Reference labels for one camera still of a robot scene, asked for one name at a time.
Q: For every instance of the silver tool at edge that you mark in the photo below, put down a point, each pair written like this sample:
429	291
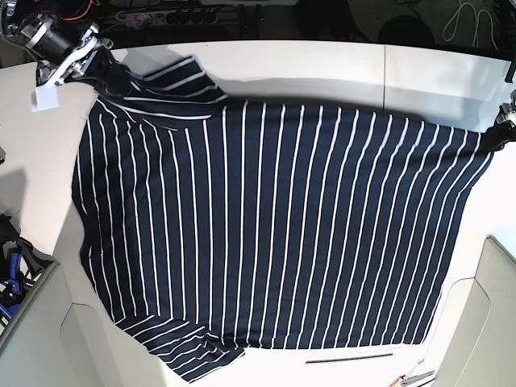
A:
413	376

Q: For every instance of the blue black tool pile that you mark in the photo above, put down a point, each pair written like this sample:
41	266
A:
20	269

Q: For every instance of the navy white striped T-shirt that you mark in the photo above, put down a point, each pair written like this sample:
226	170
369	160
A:
214	224

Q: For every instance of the right gripper black silver body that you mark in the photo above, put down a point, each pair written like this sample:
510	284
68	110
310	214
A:
66	53

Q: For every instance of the black power strip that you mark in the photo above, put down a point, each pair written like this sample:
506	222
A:
164	18

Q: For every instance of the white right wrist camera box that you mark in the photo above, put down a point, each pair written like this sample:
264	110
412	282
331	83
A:
44	98

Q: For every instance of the left gripper black silver body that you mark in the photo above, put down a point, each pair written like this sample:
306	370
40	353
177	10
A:
507	113

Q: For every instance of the white table slot plate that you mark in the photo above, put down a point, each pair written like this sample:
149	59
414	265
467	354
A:
349	358

